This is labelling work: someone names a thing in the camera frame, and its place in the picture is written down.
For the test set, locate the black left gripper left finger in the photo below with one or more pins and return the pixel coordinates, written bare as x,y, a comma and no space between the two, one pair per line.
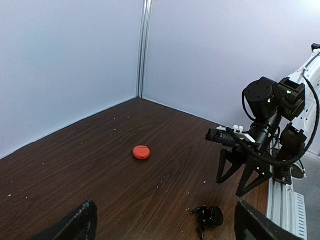
79,224

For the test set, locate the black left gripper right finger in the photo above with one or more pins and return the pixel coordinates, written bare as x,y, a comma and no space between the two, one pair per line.
251,224

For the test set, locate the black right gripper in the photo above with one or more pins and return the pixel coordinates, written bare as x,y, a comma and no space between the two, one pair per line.
256,171

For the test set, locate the small black clip object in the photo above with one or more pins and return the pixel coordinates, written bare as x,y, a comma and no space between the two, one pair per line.
210,216

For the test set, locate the orange earbud charging case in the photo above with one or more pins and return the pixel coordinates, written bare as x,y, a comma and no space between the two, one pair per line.
141,152

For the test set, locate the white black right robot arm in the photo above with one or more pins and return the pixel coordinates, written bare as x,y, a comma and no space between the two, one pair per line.
272,145

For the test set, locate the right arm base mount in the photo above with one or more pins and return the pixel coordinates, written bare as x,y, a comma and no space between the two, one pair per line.
282,174

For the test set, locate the aluminium front rail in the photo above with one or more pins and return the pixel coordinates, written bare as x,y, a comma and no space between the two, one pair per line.
286,208

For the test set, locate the right aluminium corner post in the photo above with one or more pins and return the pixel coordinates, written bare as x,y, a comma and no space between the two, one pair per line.
143,46

